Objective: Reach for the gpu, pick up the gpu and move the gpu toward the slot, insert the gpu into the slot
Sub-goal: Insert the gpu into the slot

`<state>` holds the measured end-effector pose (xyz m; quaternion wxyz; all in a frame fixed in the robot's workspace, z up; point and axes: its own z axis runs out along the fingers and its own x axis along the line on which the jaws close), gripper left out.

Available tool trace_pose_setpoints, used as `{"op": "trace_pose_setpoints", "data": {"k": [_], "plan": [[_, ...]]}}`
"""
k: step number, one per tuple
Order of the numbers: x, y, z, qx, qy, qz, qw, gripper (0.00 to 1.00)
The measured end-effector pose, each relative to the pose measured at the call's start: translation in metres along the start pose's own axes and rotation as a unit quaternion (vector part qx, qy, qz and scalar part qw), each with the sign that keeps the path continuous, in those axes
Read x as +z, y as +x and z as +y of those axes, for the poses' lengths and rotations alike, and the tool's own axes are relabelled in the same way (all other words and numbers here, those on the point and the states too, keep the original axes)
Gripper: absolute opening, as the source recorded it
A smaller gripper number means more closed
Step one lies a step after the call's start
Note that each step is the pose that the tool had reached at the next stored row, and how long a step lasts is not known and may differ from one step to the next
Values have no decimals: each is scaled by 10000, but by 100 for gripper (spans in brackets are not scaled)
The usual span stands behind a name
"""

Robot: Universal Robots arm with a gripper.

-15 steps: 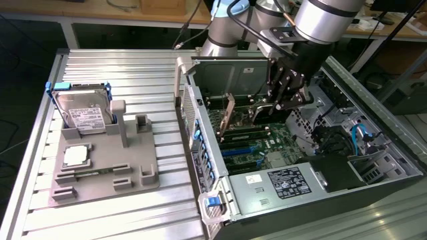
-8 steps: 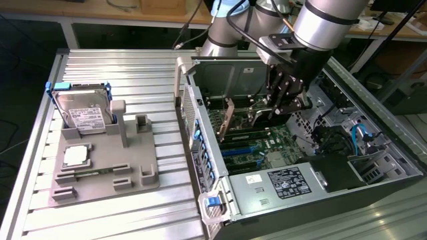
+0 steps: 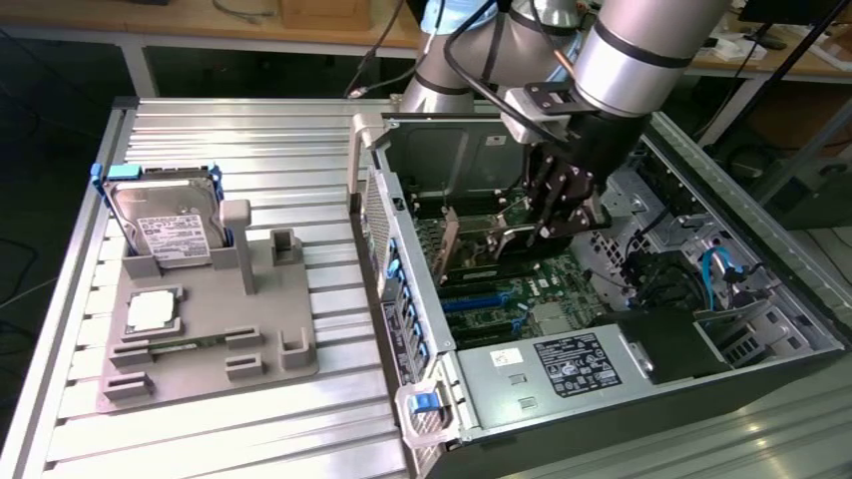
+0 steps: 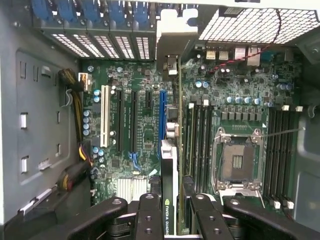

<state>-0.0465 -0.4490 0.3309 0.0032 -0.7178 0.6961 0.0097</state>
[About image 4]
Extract black RAM slot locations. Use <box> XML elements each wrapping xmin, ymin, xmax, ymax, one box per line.
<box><xmin>264</xmin><ymin>108</ymin><xmax>275</xmax><ymax>201</ymax></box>
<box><xmin>192</xmin><ymin>98</ymin><xmax>201</xmax><ymax>195</ymax></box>
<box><xmin>271</xmin><ymin>108</ymin><xmax>281</xmax><ymax>204</ymax></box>
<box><xmin>206</xmin><ymin>99</ymin><xmax>215</xmax><ymax>195</ymax></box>
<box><xmin>284</xmin><ymin>106</ymin><xmax>297</xmax><ymax>210</ymax></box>
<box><xmin>278</xmin><ymin>106</ymin><xmax>289</xmax><ymax>208</ymax></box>
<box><xmin>199</xmin><ymin>98</ymin><xmax>208</xmax><ymax>195</ymax></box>

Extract blue expansion slot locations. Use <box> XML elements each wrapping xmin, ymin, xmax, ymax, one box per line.
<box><xmin>158</xmin><ymin>89</ymin><xmax>168</xmax><ymax>161</ymax></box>

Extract long black expansion slot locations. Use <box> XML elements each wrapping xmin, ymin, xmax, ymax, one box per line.
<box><xmin>129</xmin><ymin>89</ymin><xmax>139</xmax><ymax>154</ymax></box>
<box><xmin>116</xmin><ymin>89</ymin><xmax>125</xmax><ymax>154</ymax></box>

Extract white expansion slot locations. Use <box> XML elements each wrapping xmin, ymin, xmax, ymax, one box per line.
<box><xmin>99</xmin><ymin>84</ymin><xmax>110</xmax><ymax>148</ymax></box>

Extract silver chipset heatsink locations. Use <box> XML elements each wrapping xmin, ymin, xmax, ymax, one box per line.
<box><xmin>116</xmin><ymin>177</ymin><xmax>149</xmax><ymax>201</ymax></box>

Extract CPU socket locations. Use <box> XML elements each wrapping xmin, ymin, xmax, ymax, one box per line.
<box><xmin>212</xmin><ymin>126</ymin><xmax>266</xmax><ymax>198</ymax></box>

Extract black plastic shroud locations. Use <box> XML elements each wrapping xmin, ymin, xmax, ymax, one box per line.
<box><xmin>3</xmin><ymin>186</ymin><xmax>92</xmax><ymax>240</ymax></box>

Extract thin metal locking lever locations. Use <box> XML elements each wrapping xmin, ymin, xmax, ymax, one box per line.
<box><xmin>259</xmin><ymin>126</ymin><xmax>306</xmax><ymax>138</ymax></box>

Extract open black PC case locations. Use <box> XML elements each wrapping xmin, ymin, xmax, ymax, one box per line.
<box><xmin>0</xmin><ymin>0</ymin><xmax>320</xmax><ymax>240</ymax></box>

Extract green motherboard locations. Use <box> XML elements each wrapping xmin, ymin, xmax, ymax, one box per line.
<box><xmin>79</xmin><ymin>57</ymin><xmax>302</xmax><ymax>221</ymax></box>

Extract blue card retention clip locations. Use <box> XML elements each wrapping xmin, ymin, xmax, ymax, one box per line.
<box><xmin>83</xmin><ymin>0</ymin><xmax>104</xmax><ymax>22</ymax></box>
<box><xmin>132</xmin><ymin>0</ymin><xmax>151</xmax><ymax>25</ymax></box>
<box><xmin>183</xmin><ymin>8</ymin><xmax>199</xmax><ymax>26</ymax></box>
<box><xmin>108</xmin><ymin>0</ymin><xmax>129</xmax><ymax>23</ymax></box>
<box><xmin>57</xmin><ymin>0</ymin><xmax>78</xmax><ymax>22</ymax></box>
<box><xmin>31</xmin><ymin>0</ymin><xmax>55</xmax><ymax>22</ymax></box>

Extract yellow black power cable bundle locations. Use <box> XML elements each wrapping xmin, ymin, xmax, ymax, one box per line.
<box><xmin>56</xmin><ymin>68</ymin><xmax>95</xmax><ymax>193</ymax></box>

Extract red black twisted wire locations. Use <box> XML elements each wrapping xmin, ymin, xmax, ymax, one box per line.
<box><xmin>206</xmin><ymin>8</ymin><xmax>283</xmax><ymax>75</ymax></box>

